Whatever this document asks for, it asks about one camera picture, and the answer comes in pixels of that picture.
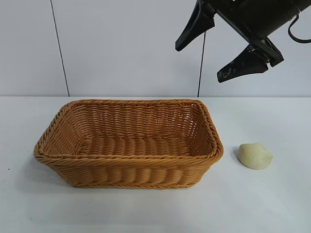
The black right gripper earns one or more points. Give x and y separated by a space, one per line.
262 17

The pale yellow egg yolk pastry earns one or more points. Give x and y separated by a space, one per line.
253 156

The brown woven wicker basket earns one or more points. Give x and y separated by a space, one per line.
133 170

